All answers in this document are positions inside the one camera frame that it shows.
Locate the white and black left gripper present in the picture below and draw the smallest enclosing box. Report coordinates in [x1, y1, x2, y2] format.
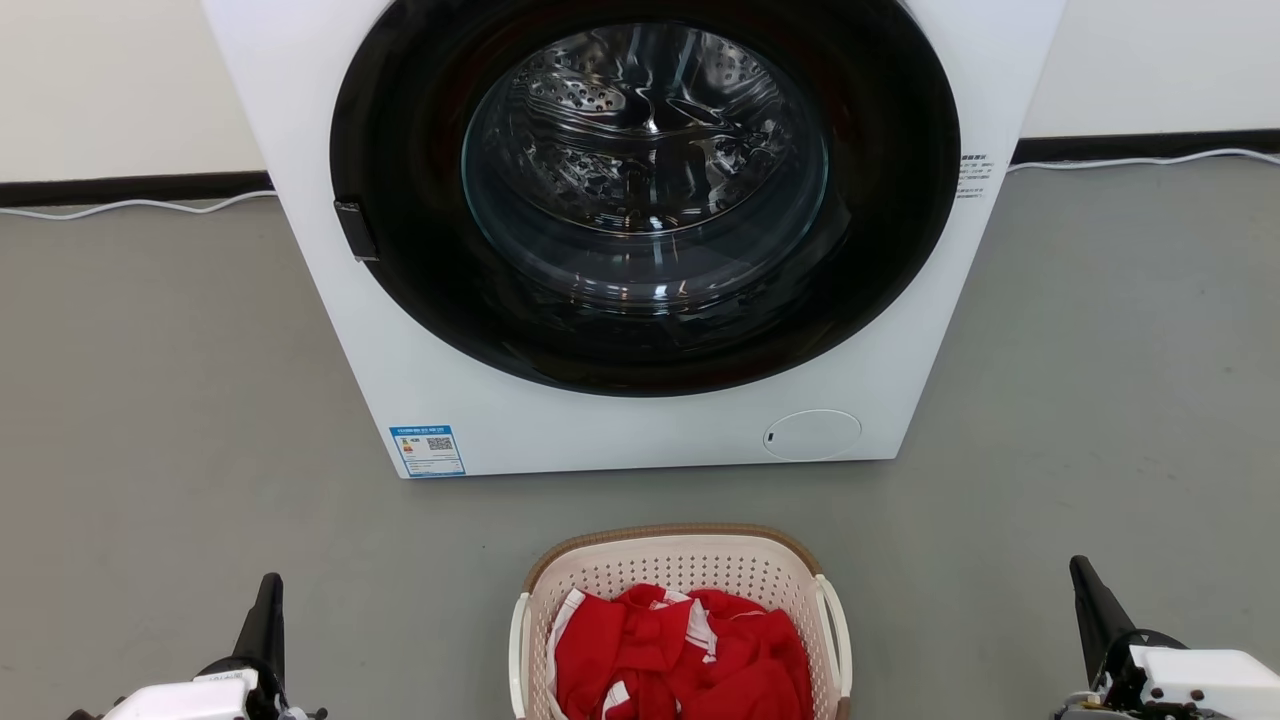
[100, 572, 293, 720]

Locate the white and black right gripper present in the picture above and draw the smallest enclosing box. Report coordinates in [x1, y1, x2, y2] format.
[1054, 555, 1280, 720]

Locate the cream laundry basket brown rim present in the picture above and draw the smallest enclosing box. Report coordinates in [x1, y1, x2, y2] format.
[507, 523, 855, 720]

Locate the blue energy label sticker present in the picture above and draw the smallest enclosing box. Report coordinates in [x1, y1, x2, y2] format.
[389, 425, 467, 479]

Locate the round white filter cover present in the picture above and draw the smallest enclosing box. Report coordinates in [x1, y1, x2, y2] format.
[762, 409, 863, 463]

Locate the black round glass washer door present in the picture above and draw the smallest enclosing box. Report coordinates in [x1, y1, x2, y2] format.
[329, 0, 962, 398]

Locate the red and white garment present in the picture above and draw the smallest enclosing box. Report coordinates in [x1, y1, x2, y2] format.
[547, 583, 816, 720]

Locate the white washing machine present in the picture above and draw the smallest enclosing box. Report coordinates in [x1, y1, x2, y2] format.
[200, 0, 1067, 480]

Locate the small text sticker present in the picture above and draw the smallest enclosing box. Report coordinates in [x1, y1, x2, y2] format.
[955, 152, 997, 201]

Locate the dark grey door latch handle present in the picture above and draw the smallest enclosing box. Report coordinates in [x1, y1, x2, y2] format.
[333, 200, 381, 264]

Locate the white power cable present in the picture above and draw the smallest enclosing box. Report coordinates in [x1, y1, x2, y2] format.
[1006, 147, 1280, 175]
[0, 189, 279, 222]

